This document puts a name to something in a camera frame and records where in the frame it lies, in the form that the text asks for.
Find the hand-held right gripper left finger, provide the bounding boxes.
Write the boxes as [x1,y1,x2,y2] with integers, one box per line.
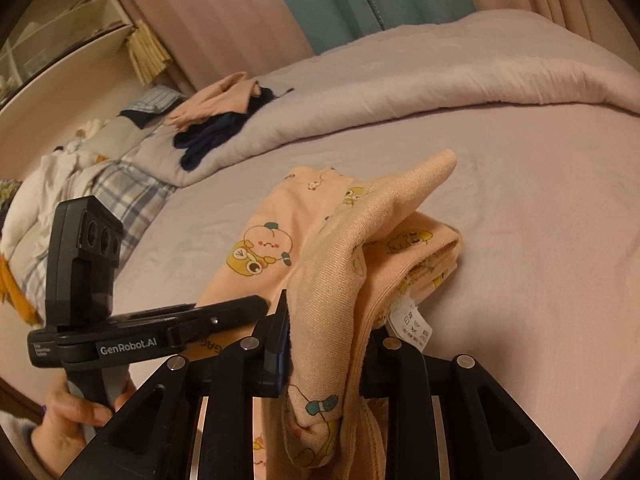
[60,289,293,480]

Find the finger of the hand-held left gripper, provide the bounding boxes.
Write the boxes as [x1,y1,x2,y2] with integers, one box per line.
[107,303,198,329]
[167,296,268,353]

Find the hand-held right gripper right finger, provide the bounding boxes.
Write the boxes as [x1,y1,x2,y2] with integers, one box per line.
[357,327,588,480]

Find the peach cartoon print pants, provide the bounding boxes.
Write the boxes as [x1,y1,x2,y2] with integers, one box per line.
[190,149,466,480]

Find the person's left forearm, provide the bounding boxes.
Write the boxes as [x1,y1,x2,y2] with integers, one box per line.
[0,407,63,480]

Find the person's left hand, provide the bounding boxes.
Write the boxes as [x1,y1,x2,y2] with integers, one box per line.
[31,372,137,480]

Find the mustard orange cloth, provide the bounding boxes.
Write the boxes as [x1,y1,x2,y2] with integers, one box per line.
[0,255,43,326]

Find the white cloth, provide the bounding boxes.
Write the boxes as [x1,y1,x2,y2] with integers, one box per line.
[0,152,96,261]

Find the pale green cloth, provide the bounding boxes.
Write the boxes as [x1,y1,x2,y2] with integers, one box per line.
[52,117,161,166]

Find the bed with pale sheet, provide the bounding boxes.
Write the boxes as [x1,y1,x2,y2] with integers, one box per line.
[0,95,640,480]

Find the dark navy cloth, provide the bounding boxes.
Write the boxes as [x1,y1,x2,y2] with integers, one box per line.
[172,85,296,171]

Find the blue striped folded cloth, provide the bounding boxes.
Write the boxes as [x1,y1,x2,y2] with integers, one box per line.
[119,85,188,126]

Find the plain peach cloth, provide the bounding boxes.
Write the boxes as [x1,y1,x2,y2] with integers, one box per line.
[165,72,261,128]

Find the yellow striped hanging cloth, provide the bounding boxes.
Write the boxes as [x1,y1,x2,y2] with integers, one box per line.
[125,22,173,86]

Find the white shelf unit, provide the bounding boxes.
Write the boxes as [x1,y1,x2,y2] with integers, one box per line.
[0,0,136,106]

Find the pale quilted comforter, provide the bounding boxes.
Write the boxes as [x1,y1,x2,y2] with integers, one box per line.
[135,7,640,188]

